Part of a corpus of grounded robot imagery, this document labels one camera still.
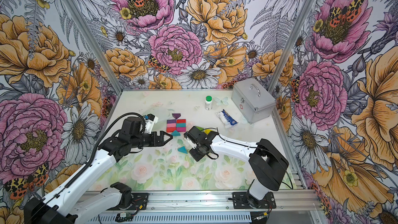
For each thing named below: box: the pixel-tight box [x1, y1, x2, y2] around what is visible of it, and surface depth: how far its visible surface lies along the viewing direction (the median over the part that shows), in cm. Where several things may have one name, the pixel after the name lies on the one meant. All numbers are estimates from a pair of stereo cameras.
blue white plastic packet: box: [215, 108, 239, 129], surface depth 104 cm
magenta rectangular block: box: [176, 127, 187, 133], surface depth 101 cm
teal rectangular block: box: [176, 122, 187, 128], surface depth 103 cm
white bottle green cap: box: [204, 94, 213, 111], surface depth 107 cm
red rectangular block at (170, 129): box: [166, 127, 177, 133], surface depth 101 cm
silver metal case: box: [231, 77, 277, 124], surface depth 99 cm
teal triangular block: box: [177, 146, 189, 154], surface depth 93 cm
